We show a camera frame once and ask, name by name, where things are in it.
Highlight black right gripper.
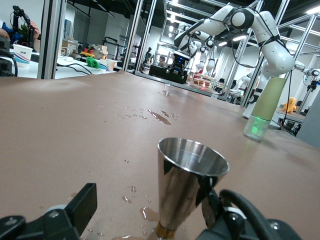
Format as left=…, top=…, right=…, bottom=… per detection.
left=167, top=58, right=188, bottom=76

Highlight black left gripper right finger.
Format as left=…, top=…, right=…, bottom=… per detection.
left=197, top=189, right=302, bottom=240

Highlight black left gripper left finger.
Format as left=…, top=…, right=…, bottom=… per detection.
left=0, top=182, right=98, bottom=240

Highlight steel jigger measuring cup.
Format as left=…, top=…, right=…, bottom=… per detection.
left=156, top=137, right=231, bottom=239

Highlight large blue striped paper cup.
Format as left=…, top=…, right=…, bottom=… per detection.
left=12, top=44, right=34, bottom=69

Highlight bare person hand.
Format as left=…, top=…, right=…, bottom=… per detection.
left=29, top=21, right=41, bottom=40

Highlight black box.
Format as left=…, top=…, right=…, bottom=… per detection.
left=148, top=64, right=189, bottom=85

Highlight stacked burger props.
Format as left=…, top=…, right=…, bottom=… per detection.
left=191, top=73, right=217, bottom=88

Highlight small liquid droplets cluster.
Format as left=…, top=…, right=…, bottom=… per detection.
left=158, top=109, right=180, bottom=119

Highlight long liquid puddle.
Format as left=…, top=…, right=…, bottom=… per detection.
left=147, top=109, right=173, bottom=126

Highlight liquid stain by jigger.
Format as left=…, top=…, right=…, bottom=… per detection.
left=138, top=206, right=161, bottom=223

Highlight green cloth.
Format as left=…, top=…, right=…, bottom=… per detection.
left=85, top=56, right=101, bottom=69

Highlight brown table mat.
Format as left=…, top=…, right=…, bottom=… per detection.
left=0, top=70, right=320, bottom=240

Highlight yellow plush toy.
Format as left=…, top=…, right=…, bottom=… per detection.
left=281, top=97, right=298, bottom=114

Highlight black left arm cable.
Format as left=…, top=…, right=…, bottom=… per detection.
left=218, top=189, right=270, bottom=240

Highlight black desk cable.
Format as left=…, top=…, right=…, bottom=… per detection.
left=56, top=62, right=94, bottom=76

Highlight aluminium cell frame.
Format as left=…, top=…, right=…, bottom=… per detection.
left=37, top=0, right=320, bottom=102

